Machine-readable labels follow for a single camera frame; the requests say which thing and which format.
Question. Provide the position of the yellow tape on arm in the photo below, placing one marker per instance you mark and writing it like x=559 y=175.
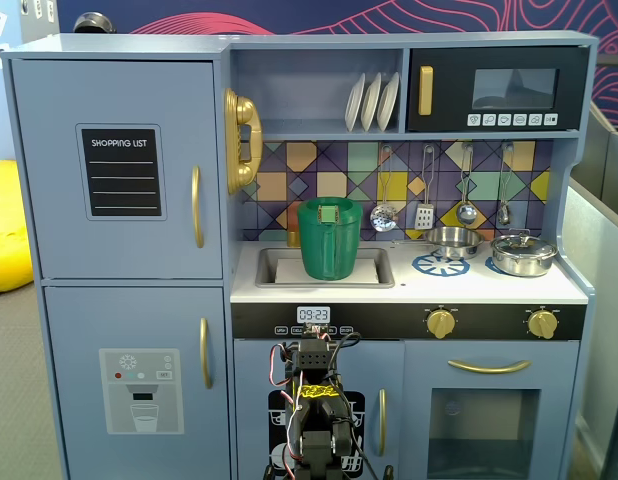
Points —
x=316 y=391

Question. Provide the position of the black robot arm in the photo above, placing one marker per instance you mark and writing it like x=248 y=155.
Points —
x=314 y=360

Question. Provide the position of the blue cabinet door with print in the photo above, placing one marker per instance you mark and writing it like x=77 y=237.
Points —
x=254 y=365

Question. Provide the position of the open steel toy pan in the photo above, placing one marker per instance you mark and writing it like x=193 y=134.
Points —
x=454 y=242

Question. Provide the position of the blue oven door with window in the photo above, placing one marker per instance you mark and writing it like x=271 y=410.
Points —
x=419 y=360

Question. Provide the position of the black microwave door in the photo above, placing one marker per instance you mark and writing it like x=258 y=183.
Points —
x=449 y=60

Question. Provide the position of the blue fridge door with chalkboard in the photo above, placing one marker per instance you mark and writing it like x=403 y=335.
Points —
x=49 y=225

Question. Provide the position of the blue fridge door with dispenser print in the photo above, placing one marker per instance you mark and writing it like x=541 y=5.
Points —
x=69 y=350

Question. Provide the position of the gold toy faucet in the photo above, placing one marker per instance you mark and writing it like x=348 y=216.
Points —
x=294 y=235

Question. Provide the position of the green plastic pitcher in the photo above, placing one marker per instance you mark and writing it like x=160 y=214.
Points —
x=329 y=245

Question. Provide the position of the grey toy sink basin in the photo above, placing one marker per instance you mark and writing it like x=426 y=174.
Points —
x=264 y=270

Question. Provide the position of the digital clock display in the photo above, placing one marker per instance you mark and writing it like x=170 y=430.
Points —
x=313 y=314

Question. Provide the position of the steel toy skimmer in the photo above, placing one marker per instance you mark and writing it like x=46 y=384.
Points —
x=384 y=219

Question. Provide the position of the steel toy slotted spatula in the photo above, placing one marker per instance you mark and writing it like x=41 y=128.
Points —
x=425 y=216

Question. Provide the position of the white toy plate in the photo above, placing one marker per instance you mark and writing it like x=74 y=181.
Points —
x=388 y=102
x=354 y=102
x=371 y=102

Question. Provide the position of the gold toy telephone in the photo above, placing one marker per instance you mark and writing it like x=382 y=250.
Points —
x=236 y=110

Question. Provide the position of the gold stove knob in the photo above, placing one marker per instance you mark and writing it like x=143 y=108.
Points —
x=542 y=324
x=441 y=324

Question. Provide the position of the steel toy ladle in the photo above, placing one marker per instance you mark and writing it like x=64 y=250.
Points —
x=466 y=214

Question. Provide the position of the blue toy kitchen body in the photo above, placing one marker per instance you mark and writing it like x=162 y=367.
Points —
x=309 y=75

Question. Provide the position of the black shopping list chalkboard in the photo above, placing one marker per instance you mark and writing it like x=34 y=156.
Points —
x=121 y=175

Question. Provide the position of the steel toy pot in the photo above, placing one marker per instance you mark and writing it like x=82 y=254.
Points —
x=519 y=267

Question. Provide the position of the steel pot lid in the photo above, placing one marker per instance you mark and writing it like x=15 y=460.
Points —
x=524 y=245

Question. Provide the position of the grey partition panel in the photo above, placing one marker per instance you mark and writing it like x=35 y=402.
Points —
x=599 y=225

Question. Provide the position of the yellow bean bag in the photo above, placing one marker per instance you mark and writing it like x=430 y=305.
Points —
x=6 y=235

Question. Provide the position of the black round object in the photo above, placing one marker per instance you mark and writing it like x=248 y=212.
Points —
x=91 y=24

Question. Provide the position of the grey metal locker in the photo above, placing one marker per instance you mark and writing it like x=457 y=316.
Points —
x=36 y=20

